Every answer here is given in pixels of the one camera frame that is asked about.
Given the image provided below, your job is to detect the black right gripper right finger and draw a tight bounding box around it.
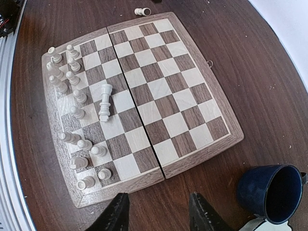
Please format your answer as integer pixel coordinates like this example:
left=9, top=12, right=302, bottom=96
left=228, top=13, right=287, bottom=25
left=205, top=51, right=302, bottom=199
left=189, top=192, right=231, bottom=231

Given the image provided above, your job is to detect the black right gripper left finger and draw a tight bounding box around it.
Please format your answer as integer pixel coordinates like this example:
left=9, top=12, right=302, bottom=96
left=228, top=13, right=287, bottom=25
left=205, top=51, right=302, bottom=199
left=86, top=192, right=130, bottom=231

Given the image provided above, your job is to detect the white rook corner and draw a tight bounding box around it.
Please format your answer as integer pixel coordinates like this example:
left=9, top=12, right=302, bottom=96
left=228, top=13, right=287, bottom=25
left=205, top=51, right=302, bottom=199
left=48, top=47, right=63, bottom=64
left=77, top=176, right=95, bottom=190

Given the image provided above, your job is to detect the white knight piece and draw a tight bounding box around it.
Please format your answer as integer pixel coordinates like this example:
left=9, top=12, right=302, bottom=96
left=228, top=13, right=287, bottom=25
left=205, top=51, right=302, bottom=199
left=69, top=156, right=89, bottom=169

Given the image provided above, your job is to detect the wooden chess board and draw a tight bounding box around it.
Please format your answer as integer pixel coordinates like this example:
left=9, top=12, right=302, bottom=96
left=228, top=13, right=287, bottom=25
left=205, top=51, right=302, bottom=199
left=41, top=12, right=244, bottom=208

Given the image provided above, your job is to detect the small white pawn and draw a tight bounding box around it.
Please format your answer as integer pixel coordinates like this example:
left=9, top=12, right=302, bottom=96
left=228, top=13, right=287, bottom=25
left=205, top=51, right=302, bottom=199
left=73, top=90, right=87, bottom=103

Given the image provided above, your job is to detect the white king piece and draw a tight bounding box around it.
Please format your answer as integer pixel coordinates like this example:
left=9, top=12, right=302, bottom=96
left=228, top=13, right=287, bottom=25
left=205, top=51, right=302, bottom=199
left=99, top=84, right=113, bottom=122

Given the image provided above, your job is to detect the white pawn cluster piece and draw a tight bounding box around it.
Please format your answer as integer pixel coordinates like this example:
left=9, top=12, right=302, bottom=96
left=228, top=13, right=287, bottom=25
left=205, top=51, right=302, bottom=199
left=65, top=71, right=80, bottom=86

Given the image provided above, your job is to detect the edge white pawn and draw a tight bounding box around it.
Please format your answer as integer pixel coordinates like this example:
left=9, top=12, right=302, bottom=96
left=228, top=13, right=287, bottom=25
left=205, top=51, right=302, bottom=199
left=66, top=44, right=79, bottom=59

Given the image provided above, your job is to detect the white queen piece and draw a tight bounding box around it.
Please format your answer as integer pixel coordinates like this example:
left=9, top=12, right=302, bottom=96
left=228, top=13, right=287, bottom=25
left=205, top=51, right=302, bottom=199
left=134, top=8, right=151, bottom=16

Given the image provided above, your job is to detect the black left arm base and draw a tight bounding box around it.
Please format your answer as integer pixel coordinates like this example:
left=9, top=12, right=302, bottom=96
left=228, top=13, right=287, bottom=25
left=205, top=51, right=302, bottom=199
left=0, top=0, right=25, bottom=38

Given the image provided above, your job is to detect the white scalloped bowl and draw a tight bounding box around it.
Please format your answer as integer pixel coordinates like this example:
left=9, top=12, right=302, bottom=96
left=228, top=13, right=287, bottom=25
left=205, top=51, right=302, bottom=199
left=239, top=218, right=293, bottom=231

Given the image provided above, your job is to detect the dark blue cup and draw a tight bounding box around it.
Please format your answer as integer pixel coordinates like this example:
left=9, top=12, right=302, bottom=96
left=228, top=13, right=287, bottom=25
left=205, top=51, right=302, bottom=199
left=236, top=164, right=308, bottom=225

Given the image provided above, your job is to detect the cluster pawn three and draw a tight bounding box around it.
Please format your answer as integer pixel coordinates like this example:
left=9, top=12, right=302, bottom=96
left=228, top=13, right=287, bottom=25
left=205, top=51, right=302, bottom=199
left=70, top=105, right=86, bottom=119

